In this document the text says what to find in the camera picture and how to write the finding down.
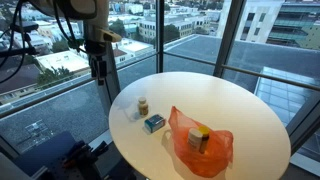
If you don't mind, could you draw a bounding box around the orange plastic bag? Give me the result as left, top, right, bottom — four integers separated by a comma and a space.
167, 105, 235, 179

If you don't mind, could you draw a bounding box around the black external camera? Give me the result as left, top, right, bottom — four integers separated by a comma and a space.
10, 20, 40, 34

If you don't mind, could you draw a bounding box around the black equipment pile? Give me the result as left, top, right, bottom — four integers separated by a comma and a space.
43, 139, 116, 180

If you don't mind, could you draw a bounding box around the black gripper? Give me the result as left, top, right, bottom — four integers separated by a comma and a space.
84, 39, 109, 86

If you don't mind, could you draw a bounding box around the grey horizontal window rail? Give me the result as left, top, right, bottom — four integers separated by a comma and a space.
0, 52, 158, 118
163, 51, 320, 92

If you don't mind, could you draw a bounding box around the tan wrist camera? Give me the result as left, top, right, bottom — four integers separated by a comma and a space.
99, 29, 123, 43

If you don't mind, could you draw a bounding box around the blue cardboard box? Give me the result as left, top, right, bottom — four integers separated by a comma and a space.
143, 113, 167, 134

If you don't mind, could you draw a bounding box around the white window pillar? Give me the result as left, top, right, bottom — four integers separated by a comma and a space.
83, 41, 122, 116

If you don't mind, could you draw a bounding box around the dark bottle yellow cap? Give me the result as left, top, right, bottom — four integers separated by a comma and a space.
198, 125, 211, 155

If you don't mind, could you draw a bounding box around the dark slanted window mullion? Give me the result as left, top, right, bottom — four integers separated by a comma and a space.
212, 0, 247, 78

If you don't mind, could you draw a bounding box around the amber pill bottle white cap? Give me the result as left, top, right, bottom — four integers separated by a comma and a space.
137, 96, 150, 118

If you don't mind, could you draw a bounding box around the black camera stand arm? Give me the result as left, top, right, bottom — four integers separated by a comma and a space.
0, 32, 38, 58

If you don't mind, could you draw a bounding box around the dark vertical window mullion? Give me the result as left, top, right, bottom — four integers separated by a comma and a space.
156, 0, 165, 74

